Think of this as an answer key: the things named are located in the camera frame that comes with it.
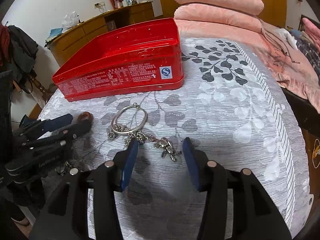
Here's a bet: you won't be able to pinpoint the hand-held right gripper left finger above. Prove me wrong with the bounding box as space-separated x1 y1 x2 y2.
30 139 139 240

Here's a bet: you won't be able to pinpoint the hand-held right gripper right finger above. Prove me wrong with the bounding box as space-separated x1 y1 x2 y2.
182 137 293 240

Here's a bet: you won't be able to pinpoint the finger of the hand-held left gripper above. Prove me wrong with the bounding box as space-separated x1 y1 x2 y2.
19 113 73 141
24 122 92 156

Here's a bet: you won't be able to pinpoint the brown oval pendant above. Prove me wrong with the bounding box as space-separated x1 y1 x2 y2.
76 112 94 130

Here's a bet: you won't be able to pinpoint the silver bead chain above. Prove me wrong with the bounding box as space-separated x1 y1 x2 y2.
107 122 182 162

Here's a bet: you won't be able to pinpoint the silver bangle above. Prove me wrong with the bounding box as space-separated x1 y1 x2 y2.
111 104 148 133

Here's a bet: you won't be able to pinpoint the red tin box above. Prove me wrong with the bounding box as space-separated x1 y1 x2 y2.
52 17 185 102

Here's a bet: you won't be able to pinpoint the person's left forearm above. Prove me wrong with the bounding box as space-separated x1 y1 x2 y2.
0 180 38 230

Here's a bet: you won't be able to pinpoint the wooden coat rack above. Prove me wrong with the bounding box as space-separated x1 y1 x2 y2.
25 72 54 103

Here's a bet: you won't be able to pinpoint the leaf-print grey tablecloth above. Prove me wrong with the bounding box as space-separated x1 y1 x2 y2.
37 37 313 240

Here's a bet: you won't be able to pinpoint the dark grey coat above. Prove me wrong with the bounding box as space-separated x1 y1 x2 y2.
7 26 39 82

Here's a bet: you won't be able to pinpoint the wooden sideboard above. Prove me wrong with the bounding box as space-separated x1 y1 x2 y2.
50 1 155 67

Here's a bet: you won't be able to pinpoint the blue cloth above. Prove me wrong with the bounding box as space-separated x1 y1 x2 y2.
49 27 64 40

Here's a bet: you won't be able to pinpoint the red knitted scarf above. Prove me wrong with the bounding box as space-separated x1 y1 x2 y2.
0 24 10 67

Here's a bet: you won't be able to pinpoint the white plastic bag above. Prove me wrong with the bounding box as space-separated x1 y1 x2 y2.
62 11 80 32

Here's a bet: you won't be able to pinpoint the pink bed sheet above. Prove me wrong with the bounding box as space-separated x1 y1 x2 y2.
175 19 320 105

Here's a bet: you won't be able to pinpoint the beige cloth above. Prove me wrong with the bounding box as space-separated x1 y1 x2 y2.
260 21 300 65

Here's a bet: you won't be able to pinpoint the thin pink folded quilt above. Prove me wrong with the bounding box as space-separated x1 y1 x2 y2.
174 4 263 33

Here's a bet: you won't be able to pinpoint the white cloth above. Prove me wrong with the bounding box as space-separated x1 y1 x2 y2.
277 27 298 48

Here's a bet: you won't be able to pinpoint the plaid folded clothes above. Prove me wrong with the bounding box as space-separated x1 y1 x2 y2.
296 34 320 70

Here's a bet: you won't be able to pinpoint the pink folded blanket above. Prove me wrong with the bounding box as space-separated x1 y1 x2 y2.
302 17 320 43

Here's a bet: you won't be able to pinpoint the dark wooden bed frame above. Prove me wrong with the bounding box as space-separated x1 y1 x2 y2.
281 86 320 180

